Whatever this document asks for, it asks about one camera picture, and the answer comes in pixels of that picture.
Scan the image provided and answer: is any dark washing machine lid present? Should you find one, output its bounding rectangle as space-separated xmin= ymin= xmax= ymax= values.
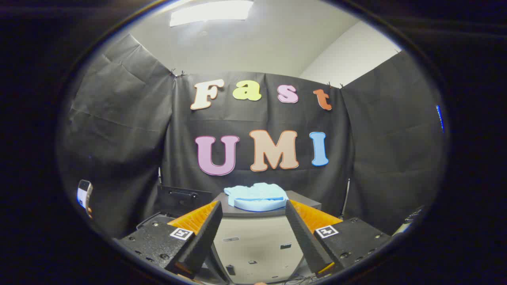
xmin=158 ymin=185 xmax=213 ymax=217

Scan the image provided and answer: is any white handheld device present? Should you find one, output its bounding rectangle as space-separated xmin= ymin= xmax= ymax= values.
xmin=76 ymin=179 xmax=94 ymax=219

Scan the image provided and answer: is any light blue shirt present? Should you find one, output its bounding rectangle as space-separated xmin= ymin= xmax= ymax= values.
xmin=224 ymin=183 xmax=289 ymax=212

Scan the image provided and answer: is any ceiling light panel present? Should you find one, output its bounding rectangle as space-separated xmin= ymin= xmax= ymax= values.
xmin=170 ymin=0 xmax=254 ymax=27

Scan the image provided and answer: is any black backdrop cloth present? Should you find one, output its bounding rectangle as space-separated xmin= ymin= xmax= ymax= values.
xmin=57 ymin=34 xmax=446 ymax=240

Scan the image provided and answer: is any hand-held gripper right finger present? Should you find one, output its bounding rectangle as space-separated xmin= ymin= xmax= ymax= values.
xmin=285 ymin=199 xmax=393 ymax=277

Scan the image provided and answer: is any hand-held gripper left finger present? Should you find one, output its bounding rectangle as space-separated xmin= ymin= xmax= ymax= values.
xmin=113 ymin=200 xmax=224 ymax=279

